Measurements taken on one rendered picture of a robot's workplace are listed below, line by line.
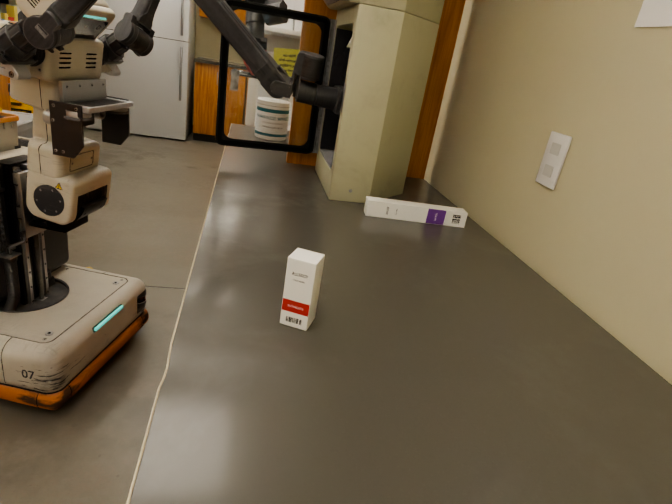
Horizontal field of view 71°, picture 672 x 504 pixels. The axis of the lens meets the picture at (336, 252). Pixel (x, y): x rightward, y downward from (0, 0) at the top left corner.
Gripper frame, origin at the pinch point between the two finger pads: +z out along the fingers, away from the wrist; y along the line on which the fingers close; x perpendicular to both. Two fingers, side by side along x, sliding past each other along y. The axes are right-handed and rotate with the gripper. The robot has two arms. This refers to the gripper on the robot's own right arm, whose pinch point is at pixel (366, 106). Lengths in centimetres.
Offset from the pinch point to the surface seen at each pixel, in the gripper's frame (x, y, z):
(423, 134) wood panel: 6.9, 23.4, 27.9
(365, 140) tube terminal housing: 6.9, -13.4, -1.5
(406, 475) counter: 23, -101, -13
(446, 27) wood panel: -26.3, 24.1, 24.9
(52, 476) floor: 123, -21, -72
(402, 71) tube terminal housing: -11.1, -9.9, 4.3
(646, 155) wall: -9, -62, 33
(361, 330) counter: 23, -76, -12
